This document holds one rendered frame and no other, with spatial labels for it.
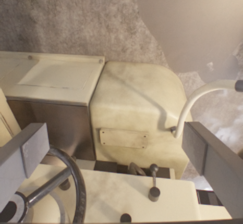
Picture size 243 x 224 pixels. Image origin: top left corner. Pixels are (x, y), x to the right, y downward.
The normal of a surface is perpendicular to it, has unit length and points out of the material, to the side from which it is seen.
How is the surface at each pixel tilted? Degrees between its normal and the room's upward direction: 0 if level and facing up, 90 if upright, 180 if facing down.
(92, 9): 0
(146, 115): 0
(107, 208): 90
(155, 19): 0
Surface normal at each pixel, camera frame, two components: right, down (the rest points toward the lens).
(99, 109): -0.11, 0.63
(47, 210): 0.44, -0.82
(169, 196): 0.01, -0.77
